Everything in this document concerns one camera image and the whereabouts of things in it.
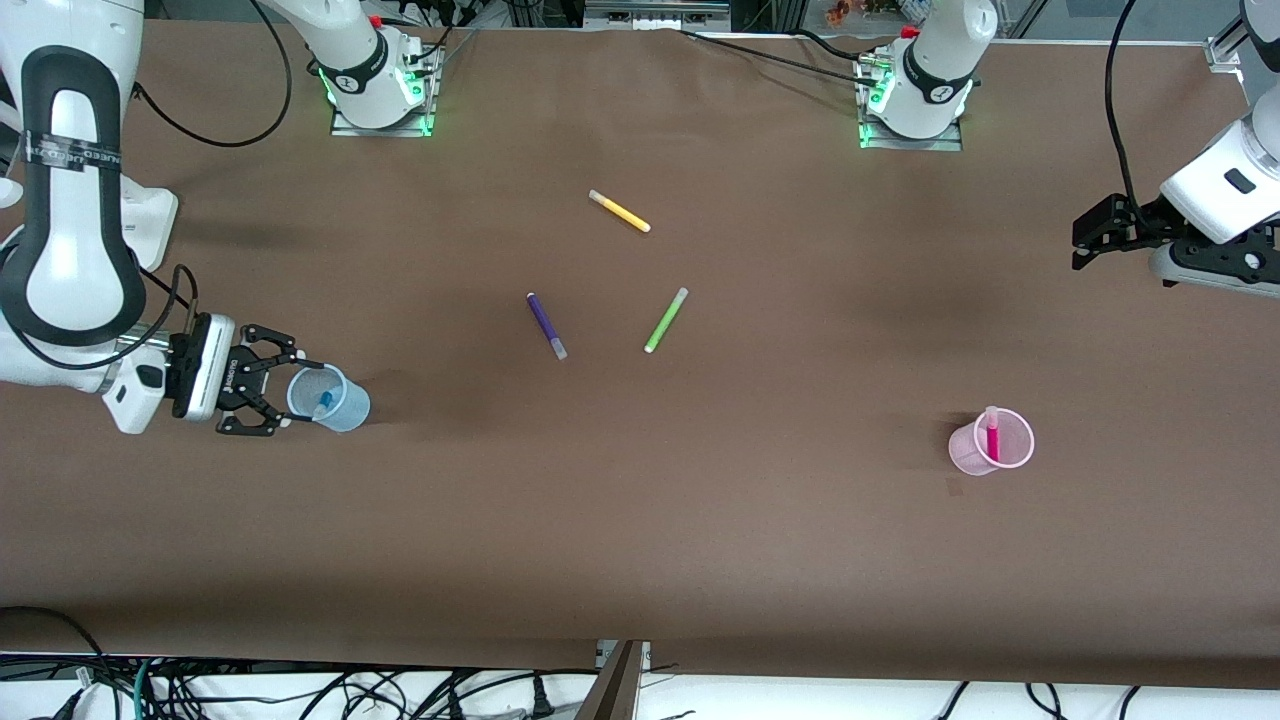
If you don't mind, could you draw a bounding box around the light blue plastic cup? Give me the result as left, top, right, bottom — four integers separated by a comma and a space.
287, 364, 372, 434

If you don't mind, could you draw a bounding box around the white stand with pole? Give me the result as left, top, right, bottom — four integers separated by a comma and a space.
120, 186, 180, 274

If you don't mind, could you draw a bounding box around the light pink plastic cup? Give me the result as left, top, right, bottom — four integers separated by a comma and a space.
947, 407, 1036, 477

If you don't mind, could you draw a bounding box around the purple marker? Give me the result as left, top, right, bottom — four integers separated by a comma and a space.
526, 292, 569, 361

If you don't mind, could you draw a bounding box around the yellow marker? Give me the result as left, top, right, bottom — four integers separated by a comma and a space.
588, 189, 652, 234

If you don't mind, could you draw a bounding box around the green marker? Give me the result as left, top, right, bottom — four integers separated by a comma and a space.
643, 287, 690, 354

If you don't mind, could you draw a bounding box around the brown table cover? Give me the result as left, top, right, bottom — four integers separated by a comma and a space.
0, 20, 1280, 691

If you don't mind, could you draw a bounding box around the dark table support beam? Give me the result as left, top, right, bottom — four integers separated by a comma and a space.
574, 640, 647, 720

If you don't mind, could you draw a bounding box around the grey background box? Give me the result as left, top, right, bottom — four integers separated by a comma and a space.
584, 0, 733, 33

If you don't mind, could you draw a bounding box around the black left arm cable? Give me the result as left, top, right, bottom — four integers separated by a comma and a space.
1104, 0, 1153, 207

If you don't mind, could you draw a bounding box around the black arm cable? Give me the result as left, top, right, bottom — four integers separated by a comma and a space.
130, 0, 294, 149
1104, 0, 1153, 207

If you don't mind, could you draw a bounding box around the aluminium frame profile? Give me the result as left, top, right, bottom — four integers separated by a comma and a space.
1204, 18, 1253, 73

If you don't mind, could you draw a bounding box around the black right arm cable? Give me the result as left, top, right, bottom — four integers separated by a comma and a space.
130, 0, 294, 149

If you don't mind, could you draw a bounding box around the black floor cable loop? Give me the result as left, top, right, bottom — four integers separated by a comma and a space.
0, 605, 106, 683

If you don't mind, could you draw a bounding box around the black cable across table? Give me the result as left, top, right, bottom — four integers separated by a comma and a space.
680, 28, 886, 89

